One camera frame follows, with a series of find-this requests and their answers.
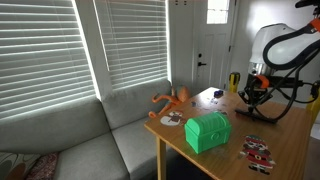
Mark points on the black TV remote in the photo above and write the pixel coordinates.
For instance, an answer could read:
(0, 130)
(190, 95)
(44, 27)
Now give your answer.
(241, 112)

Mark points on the red patterned cushion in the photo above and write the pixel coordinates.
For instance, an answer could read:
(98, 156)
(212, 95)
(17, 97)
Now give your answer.
(45, 166)

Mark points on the green treasure chest box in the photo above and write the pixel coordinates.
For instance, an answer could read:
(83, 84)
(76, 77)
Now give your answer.
(206, 131)

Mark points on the snowman sticker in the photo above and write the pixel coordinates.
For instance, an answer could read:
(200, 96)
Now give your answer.
(171, 119)

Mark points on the patterned cream cushion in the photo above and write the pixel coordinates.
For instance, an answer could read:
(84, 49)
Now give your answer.
(15, 165)

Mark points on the narrow white window blind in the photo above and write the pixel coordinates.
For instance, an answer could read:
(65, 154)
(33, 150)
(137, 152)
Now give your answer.
(136, 40)

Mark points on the yellow black post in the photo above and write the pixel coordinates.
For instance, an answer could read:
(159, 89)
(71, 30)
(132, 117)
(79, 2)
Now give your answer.
(234, 81)
(315, 106)

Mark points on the white door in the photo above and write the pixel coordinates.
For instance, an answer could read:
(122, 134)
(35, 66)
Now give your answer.
(213, 50)

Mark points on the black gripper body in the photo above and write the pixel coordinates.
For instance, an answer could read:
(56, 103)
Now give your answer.
(254, 88)

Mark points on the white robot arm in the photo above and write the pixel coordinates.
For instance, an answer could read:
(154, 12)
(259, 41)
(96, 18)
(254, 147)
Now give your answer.
(286, 50)

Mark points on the wooden table leg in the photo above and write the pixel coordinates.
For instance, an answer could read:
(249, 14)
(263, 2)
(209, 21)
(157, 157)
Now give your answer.
(161, 160)

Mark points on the pirate Santa sticker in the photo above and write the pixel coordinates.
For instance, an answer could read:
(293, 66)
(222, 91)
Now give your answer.
(257, 155)

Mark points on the wide white window blind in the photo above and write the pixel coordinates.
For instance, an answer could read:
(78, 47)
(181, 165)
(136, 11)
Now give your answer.
(40, 56)

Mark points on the grey sofa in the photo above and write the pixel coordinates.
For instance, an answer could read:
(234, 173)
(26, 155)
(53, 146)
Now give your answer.
(83, 126)

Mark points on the orange octopus plush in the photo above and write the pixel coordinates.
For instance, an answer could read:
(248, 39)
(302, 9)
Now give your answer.
(181, 93)

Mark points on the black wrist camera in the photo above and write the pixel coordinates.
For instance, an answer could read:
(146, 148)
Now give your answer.
(283, 82)

